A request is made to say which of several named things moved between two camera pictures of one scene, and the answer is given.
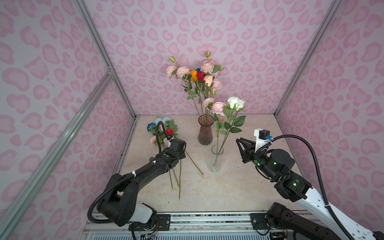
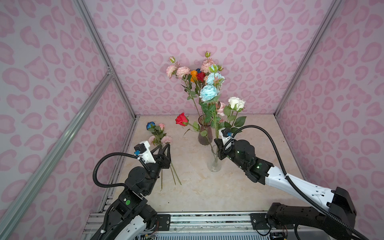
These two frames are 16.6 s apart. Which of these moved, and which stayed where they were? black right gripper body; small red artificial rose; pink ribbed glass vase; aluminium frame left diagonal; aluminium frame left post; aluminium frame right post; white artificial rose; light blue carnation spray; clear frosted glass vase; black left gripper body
Moved: black left gripper body; black right gripper body; light blue carnation spray
Stayed: aluminium frame right post; pink ribbed glass vase; clear frosted glass vase; aluminium frame left post; small red artificial rose; aluminium frame left diagonal; white artificial rose
